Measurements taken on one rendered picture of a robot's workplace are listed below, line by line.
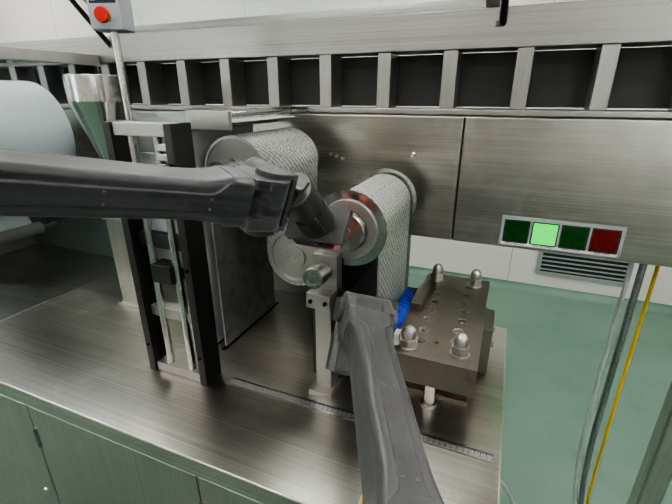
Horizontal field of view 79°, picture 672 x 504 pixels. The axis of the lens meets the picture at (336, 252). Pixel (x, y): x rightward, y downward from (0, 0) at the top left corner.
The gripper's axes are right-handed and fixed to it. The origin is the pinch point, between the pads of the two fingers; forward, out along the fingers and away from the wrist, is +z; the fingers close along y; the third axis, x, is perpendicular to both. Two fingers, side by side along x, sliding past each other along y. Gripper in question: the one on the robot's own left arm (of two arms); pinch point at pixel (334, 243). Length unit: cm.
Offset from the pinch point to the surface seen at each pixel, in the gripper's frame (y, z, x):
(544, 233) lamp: 37, 31, 21
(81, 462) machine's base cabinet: -53, 18, -55
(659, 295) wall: 139, 278, 97
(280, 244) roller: -14.0, 5.7, 0.2
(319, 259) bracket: -3.4, 3.1, -2.4
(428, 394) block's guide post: 18.8, 22.2, -20.5
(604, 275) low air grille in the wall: 102, 269, 103
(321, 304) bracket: -1.5, 5.7, -10.3
